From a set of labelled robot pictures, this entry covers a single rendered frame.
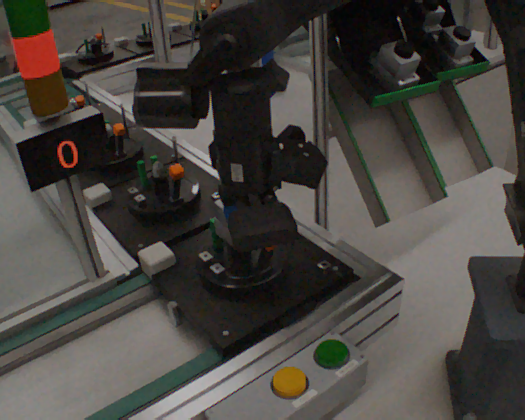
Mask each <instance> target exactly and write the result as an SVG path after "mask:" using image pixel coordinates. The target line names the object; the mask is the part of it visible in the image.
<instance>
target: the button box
mask: <svg viewBox="0 0 525 420"><path fill-rule="evenodd" d="M326 339H336V340H339V341H341V342H343V343H344V344H346V347H347V359H346V361H345V362H344V363H342V364H340V365H337V366H331V367H327V366H324V365H322V364H321V362H320V361H318V360H317V357H316V348H317V346H318V344H319V343H320V342H322V341H324V340H326ZM290 366H291V367H296V368H299V369H300V370H301V371H302V372H303V373H304V374H305V377H306V387H305V388H304V390H303V391H302V392H301V393H300V394H298V395H294V396H286V397H285V396H282V395H280V394H279V393H277V391H276V390H275V388H274V384H273V377H274V375H275V374H276V372H277V371H279V370H280V369H282V368H283V367H290ZM367 369H368V357H367V355H365V354H364V353H363V352H361V351H360V350H359V349H357V348H356V347H355V346H354V345H353V344H351V343H349V342H348V341H347V340H346V339H345V338H344V337H343V336H341V335H339V334H338V333H336V331H335V330H331V331H330V332H328V333H327V334H325V335H324V336H323V337H321V338H320V339H318V340H317V341H315V342H314V343H312V344H310V345H309V346H307V347H306V348H304V349H303V350H301V351H300V352H298V353H297V354H295V355H294V356H292V357H290V358H288V359H287V360H285V362H283V363H282V364H280V365H279V366H277V367H276V368H273V369H271V370H270V371H268V372H267V373H265V374H264V375H262V376H261V377H259V378H258V379H256V380H255V381H253V382H252V383H250V384H247V385H246V386H244V387H243V388H242V389H241V390H239V391H236V392H235V393H233V394H232V395H230V396H229V397H226V399H224V400H223V401H221V402H220V403H217V404H215V405H214V406H213V407H212V408H209V409H207V410H206V411H205V412H204V414H205V418H206V420H319V419H320V418H321V417H323V416H324V415H325V414H327V413H328V412H329V411H331V410H332V409H333V408H334V407H336V406H338V405H339V404H341V403H342V402H343V401H344V400H345V399H346V398H347V397H350V396H351V395H352V394H354V393H355V392H356V391H357V390H359V389H360V388H361V387H362V386H364V385H365V380H366V376H367Z"/></svg>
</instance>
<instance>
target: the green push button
mask: <svg viewBox="0 0 525 420"><path fill-rule="evenodd" d="M316 357H317V360H318V361H320V362H321V364H322V365H324V366H327V367H331V366H337V365H340V364H342V363H344V362H345V361H346V359H347V347H346V344H344V343H343V342H341V341H339V340H336V339H326V340H324V341H322V342H320V343H319V344H318V346H317V348H316Z"/></svg>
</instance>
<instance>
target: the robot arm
mask: <svg viewBox="0 0 525 420"><path fill-rule="evenodd" d="M350 1H352V0H226V1H225V2H224V3H223V4H222V5H221V6H220V7H218V8H217V9H216V10H215V11H214V12H213V13H212V14H211V15H209V16H208V18H207V19H206V20H205V21H204V23H202V25H201V29H200V34H199V47H200V49H199V50H198V51H197V52H196V54H195V55H194V56H193V57H192V59H191V60H190V61H189V62H178V63H160V62H157V61H150V62H144V63H143V64H141V65H139V66H138V67H137V68H136V73H137V77H138V78H137V80H136V82H135V86H134V92H133V104H132V112H133V116H134V118H133V120H134V121H135V123H136V125H137V126H138V127H139V128H140V129H157V128H165V129H195V128H197V126H198V124H199V121H200V119H206V118H207V116H208V113H209V109H210V96H211V104H212V112H213V120H214V128H215V130H213V136H214V140H213V141H212V142H211V143H210V145H209V146H208V148H209V155H210V158H209V159H210V163H211V167H212V169H213V170H217V174H218V178H219V180H220V184H219V185H218V186H217V190H218V193H219V197H220V200H221V202H222V204H223V205H224V207H222V208H223V212H224V216H225V219H226V222H227V224H228V227H229V233H230V236H231V240H232V244H233V247H234V250H235V251H236V252H239V253H242V252H248V251H253V250H259V249H264V248H270V247H275V246H281V245H285V244H291V243H294V242H295V241H296V240H297V224H296V222H295V220H294V217H293V215H292V213H291V211H290V209H289V207H288V205H287V204H286V203H284V202H279V200H278V197H277V195H276V193H275V191H277V190H278V189H282V180H283V181H285V182H287V183H293V184H298V185H304V186H307V187H308V188H310V189H316V188H317V187H318V185H319V184H320V182H321V179H322V177H323V175H324V173H325V170H326V168H327V163H328V162H327V160H326V159H325V156H324V155H323V153H322V152H321V150H320V149H319V148H318V147H317V146H316V145H314V144H313V143H312V141H310V140H308V142H306V135H305V133H304V131H303V130H302V128H301V127H299V126H295V125H288V126H287V127H286V128H285V129H284V130H283V131H282V132H280V133H279V134H278V135H277V137H275V136H274V135H273V132H272V131H273V127H272V117H271V111H270V91H272V92H283V91H285V90H286V89H287V85H288V82H289V78H290V73H289V72H288V71H286V70H285V69H284V68H282V67H281V66H279V65H278V64H277V63H276V62H275V61H274V59H269V61H268V62H266V63H265V64H264V66H261V67H250V66H251V65H253V64H254V63H255V62H258V61H259V60H260V59H262V58H263V56H264V55H266V54H267V53H268V52H271V51H272V50H273V49H275V48H276V47H277V46H278V45H279V44H280V43H282V42H283V40H285V39H286V38H287V37H288V36H290V35H291V34H292V33H293V32H294V31H296V30H297V29H298V28H299V27H301V26H302V25H303V24H305V23H307V22H309V21H313V19H314V18H317V17H319V16H321V15H323V14H324V13H328V12H329V11H331V10H333V9H336V8H338V7H340V6H341V5H344V4H346V3H348V2H350ZM484 2H485V4H486V7H487V10H488V12H489V15H490V16H491V19H492V21H493V23H494V25H495V28H496V30H497V33H498V36H499V38H500V41H501V43H502V47H503V54H504V56H505V66H506V72H507V76H508V85H509V95H510V102H511V106H512V111H511V114H512V115H513V124H514V134H515V144H516V154H517V164H518V165H517V168H518V174H517V176H516V178H515V180H514V183H503V184H502V185H503V190H504V193H505V196H506V205H505V208H504V210H503V211H504V212H505V214H506V216H507V221H508V222H509V224H510V229H511V231H512V232H513V234H514V239H515V241H516V242H517V246H520V245H521V244H522V246H523V248H524V254H523V259H522V263H521V266H520V268H519V272H518V274H507V275H506V281H507V285H508V287H509V288H510V293H511V295H512V299H513V301H514V303H515V304H514V305H515V308H516V309H517V312H518V313H520V314H521V313H525V0H484ZM225 70H226V71H228V72H230V73H226V74H221V73H223V72H224V71H225ZM209 91H210V92H209ZM216 160H217V162H218V163H217V162H216Z"/></svg>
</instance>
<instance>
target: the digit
mask: <svg viewBox="0 0 525 420"><path fill-rule="evenodd" d="M80 133H81V132H80V129H79V126H76V127H73V128H70V129H67V130H65V131H62V132H60V133H56V134H53V135H51V136H48V137H46V138H44V140H45V143H46V144H45V145H46V148H47V151H48V154H49V159H50V162H51V165H52V168H53V170H54V176H55V179H58V178H60V177H63V176H66V175H68V174H70V173H73V172H75V171H78V170H81V169H82V168H85V167H88V166H89V164H88V161H87V158H86V155H85V148H84V144H83V142H82V138H81V135H80Z"/></svg>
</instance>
